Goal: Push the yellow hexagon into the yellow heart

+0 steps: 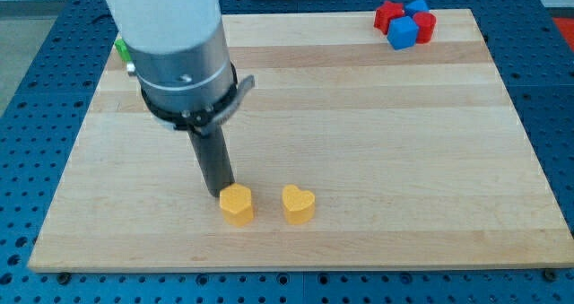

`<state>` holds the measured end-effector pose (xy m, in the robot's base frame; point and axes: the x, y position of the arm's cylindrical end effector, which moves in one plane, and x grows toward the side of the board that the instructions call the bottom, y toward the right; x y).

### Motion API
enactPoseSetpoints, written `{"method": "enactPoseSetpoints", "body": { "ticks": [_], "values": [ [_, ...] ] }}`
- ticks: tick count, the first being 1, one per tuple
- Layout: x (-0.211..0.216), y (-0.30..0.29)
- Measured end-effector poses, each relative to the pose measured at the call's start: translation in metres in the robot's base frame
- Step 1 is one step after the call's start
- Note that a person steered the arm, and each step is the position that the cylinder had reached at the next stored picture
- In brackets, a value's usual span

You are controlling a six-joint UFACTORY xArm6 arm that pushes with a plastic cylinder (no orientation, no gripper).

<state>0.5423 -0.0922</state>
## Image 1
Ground yellow hexagon block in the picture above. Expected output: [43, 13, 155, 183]
[219, 183, 255, 227]

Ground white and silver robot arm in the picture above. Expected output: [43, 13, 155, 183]
[106, 0, 255, 135]

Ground yellow heart block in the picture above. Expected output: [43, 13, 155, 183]
[282, 185, 316, 225]

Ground red heart block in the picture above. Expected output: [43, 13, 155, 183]
[413, 12, 437, 44]

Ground wooden board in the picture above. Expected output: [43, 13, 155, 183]
[29, 9, 573, 273]

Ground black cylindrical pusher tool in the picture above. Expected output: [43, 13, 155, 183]
[187, 127, 235, 197]

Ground blue cube block front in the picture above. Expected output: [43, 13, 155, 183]
[387, 16, 419, 50]

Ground red star block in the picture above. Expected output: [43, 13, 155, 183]
[373, 0, 404, 35]

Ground blue block rear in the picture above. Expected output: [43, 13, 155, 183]
[404, 0, 430, 17]

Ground green block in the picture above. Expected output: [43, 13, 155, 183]
[114, 38, 132, 63]

